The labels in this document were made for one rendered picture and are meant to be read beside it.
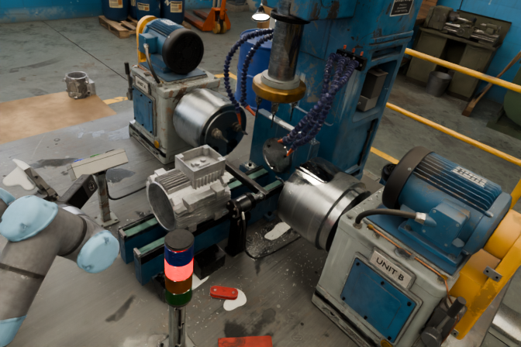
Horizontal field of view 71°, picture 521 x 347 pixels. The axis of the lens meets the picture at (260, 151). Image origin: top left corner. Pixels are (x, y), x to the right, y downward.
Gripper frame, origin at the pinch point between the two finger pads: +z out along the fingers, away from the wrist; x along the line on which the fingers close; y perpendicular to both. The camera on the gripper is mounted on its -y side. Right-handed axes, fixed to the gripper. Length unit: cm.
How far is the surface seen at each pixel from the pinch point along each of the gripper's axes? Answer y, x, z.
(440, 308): -43, 31, -85
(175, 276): -6.8, 12.6, -40.3
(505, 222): -56, 11, -91
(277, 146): -74, 30, -16
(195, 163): -37.8, 14.7, -12.8
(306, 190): -53, 23, -43
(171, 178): -29.5, 15.7, -10.9
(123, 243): -11.7, 32.8, -2.4
